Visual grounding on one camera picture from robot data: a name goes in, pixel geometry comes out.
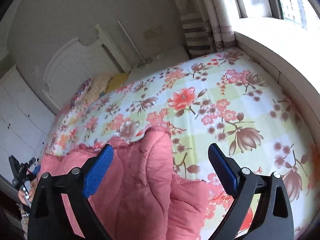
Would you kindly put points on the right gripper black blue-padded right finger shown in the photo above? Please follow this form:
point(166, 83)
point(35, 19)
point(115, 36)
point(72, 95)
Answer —
point(273, 218)

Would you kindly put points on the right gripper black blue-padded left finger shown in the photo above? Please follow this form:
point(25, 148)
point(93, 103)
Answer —
point(48, 216)

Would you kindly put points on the pink quilted jacket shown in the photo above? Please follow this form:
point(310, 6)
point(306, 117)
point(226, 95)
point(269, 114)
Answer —
point(142, 197)

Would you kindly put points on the person's left hand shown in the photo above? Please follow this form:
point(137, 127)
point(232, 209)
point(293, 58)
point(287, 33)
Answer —
point(25, 198)

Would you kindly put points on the white wardrobe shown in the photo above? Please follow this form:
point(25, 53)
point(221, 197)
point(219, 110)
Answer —
point(25, 122)

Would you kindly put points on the colourful patterned pillow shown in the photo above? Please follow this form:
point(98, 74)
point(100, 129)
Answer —
point(81, 92)

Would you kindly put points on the cream textured pillow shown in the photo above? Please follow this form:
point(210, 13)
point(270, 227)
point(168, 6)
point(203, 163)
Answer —
point(97, 89)

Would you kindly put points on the white wooden headboard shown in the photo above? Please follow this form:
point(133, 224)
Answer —
point(74, 63)

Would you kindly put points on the yellow pillow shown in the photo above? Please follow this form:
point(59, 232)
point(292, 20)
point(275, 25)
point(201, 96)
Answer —
point(116, 82)

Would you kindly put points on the floral bed sheet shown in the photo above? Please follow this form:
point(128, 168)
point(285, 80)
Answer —
point(223, 98)

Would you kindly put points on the white window sill ledge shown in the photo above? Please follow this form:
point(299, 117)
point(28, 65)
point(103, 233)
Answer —
point(291, 55)

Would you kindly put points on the white bedside table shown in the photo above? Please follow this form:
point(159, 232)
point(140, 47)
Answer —
point(159, 62)

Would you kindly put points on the patterned beige curtain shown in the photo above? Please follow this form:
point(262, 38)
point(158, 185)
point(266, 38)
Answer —
point(207, 25)

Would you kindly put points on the wall power socket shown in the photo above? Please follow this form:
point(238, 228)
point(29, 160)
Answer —
point(152, 33)

